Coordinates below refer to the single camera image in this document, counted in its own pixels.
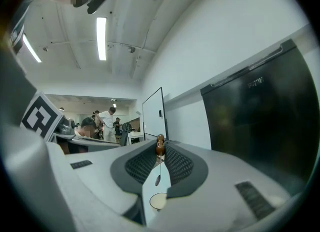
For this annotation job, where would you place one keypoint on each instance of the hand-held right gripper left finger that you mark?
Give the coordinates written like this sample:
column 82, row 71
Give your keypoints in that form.
column 100, row 173

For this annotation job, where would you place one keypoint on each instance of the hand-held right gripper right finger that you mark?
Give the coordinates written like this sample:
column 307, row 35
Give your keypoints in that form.
column 225, row 176

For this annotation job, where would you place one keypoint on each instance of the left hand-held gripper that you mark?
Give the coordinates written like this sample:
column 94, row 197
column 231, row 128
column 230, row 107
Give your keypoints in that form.
column 40, row 118

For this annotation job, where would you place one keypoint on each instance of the black mini fridge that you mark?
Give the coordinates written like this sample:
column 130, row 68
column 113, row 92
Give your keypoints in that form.
column 262, row 125

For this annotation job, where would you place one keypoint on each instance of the black whiteboard eraser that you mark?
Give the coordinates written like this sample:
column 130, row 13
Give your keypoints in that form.
column 160, row 113

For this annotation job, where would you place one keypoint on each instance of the long ceiling light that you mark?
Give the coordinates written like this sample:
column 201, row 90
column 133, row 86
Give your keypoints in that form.
column 32, row 48
column 101, row 38

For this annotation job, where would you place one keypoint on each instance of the person's dark striped shirt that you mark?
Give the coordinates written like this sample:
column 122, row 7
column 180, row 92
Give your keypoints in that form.
column 17, row 33

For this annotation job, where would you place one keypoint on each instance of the white whiteboard with black frame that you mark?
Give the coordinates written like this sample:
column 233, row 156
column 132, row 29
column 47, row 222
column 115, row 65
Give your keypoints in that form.
column 153, row 115

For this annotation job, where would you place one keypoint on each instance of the ceiling security camera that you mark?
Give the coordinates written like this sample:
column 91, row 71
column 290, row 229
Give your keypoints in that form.
column 131, row 49

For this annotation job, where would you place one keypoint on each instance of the black head-worn camera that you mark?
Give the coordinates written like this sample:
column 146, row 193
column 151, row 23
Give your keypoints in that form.
column 100, row 0

